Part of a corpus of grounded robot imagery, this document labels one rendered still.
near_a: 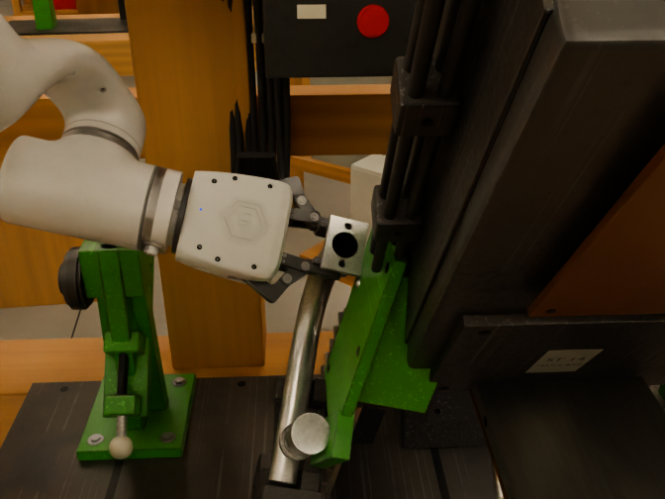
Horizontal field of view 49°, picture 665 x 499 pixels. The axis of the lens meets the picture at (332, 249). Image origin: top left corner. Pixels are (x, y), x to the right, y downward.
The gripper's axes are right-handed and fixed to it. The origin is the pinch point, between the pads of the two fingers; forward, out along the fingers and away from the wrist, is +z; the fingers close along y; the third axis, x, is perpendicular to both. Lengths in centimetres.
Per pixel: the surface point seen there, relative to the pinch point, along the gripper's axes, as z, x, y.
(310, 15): -7.0, -3.2, 23.4
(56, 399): -28, 40, -18
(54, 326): -60, 220, 13
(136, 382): -17.0, 24.6, -14.8
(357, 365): 2.8, -6.4, -12.0
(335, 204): 48, 274, 107
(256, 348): -1.7, 39.4, -5.6
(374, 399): 5.8, -2.7, -14.2
